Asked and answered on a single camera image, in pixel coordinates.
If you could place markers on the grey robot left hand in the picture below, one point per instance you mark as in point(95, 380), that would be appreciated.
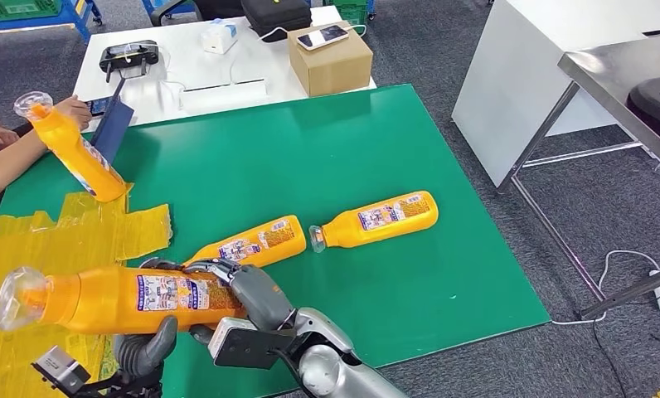
point(143, 354)

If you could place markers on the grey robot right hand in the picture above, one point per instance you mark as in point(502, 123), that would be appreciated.
point(264, 296)

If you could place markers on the orange detergent bottle clear cap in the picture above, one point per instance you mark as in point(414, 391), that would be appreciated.
point(286, 241)
point(77, 159)
point(352, 233)
point(99, 302)

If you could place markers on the person's right forearm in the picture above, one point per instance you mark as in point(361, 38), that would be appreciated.
point(6, 167)

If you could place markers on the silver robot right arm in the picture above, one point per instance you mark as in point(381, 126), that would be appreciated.
point(341, 373)

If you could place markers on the yellow tape patch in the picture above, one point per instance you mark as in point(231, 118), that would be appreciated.
point(61, 236)

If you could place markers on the green table mat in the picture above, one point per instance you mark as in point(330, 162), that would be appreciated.
point(308, 159)

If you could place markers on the navy blue folded cover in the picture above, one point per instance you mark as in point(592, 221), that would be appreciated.
point(116, 129)

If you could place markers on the cardboard box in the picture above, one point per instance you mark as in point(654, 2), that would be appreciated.
point(334, 71)

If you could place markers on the white table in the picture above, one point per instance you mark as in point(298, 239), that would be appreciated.
point(198, 60)

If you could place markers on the black smartphone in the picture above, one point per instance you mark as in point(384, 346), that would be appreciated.
point(100, 106)

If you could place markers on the person's right hand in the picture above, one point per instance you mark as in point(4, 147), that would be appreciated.
point(74, 110)

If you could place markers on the person's hand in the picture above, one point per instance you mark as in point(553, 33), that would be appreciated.
point(0, 136)
point(74, 110)

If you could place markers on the person's left hand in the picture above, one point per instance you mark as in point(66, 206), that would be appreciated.
point(0, 136)

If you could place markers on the small white box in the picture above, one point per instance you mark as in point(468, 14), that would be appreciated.
point(218, 37)

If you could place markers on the white smartphone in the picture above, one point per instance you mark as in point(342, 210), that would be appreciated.
point(323, 37)

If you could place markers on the black remote controller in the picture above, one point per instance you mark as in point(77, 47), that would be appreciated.
point(129, 55)

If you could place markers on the black zipper case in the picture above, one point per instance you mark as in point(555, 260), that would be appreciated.
point(277, 15)

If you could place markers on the black office chair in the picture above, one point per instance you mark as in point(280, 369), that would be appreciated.
point(214, 6)

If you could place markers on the green plastic crate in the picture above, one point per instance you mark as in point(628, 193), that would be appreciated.
point(22, 6)
point(349, 10)

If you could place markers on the white cabinet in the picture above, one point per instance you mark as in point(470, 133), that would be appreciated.
point(506, 88)

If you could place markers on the blue cart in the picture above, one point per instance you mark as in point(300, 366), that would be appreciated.
point(33, 21)

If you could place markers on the stainless steel table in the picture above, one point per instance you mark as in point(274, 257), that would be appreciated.
point(615, 71)

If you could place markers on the black chair seat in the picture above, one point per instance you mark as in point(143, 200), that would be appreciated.
point(659, 107)

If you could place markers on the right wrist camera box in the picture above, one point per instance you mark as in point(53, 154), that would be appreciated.
point(247, 346)

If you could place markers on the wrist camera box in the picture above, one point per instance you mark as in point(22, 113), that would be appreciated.
point(247, 346)
point(61, 371)

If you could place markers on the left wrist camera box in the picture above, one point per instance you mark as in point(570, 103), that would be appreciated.
point(61, 371)

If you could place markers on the blue cart frame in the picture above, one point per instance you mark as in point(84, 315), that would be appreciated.
point(160, 4)

